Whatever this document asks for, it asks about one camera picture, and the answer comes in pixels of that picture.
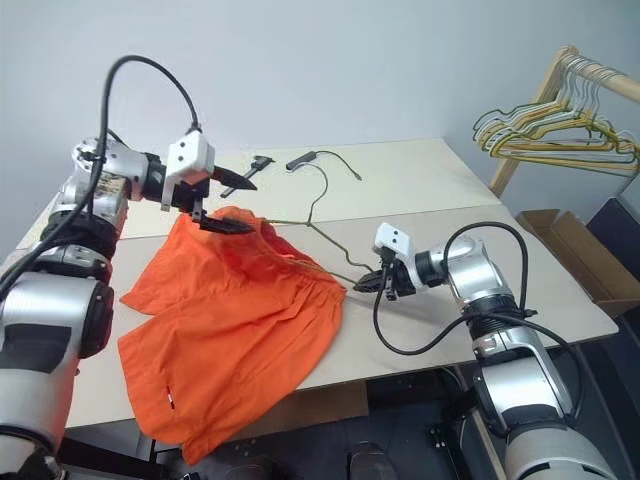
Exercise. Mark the open cardboard box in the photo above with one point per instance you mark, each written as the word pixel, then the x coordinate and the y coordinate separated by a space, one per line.
pixel 575 250

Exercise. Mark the bundle of clothes hangers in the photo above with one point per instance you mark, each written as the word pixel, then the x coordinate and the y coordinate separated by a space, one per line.
pixel 550 147

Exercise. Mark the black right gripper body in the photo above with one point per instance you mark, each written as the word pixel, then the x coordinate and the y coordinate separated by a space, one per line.
pixel 395 280

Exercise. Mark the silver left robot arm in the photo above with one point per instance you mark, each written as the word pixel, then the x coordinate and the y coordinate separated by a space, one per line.
pixel 45 310

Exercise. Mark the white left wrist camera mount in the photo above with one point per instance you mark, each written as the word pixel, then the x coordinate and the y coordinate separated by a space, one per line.
pixel 192 152

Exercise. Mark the orange shorts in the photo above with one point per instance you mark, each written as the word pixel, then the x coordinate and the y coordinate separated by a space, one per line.
pixel 225 325

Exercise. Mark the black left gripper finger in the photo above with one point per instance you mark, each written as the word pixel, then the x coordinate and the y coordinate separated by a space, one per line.
pixel 232 182
pixel 225 226

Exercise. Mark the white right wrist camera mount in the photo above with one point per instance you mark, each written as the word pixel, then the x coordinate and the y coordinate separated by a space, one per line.
pixel 395 237

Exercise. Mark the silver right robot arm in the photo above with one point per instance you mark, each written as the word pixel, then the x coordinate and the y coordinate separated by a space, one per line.
pixel 525 400

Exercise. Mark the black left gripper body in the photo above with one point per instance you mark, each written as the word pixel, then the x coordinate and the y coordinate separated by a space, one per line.
pixel 192 192

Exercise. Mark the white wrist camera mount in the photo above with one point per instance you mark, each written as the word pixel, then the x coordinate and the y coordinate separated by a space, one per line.
pixel 395 237
pixel 192 152

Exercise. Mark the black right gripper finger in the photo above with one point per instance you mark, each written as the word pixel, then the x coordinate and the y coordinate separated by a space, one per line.
pixel 370 287
pixel 374 276

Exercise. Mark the black caliper tool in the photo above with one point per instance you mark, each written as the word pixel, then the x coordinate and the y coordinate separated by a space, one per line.
pixel 260 164

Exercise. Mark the wooden clothes rack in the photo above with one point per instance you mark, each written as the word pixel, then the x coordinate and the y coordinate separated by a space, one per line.
pixel 505 175

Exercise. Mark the dark rounded shape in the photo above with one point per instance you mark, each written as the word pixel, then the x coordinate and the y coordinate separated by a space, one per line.
pixel 370 462

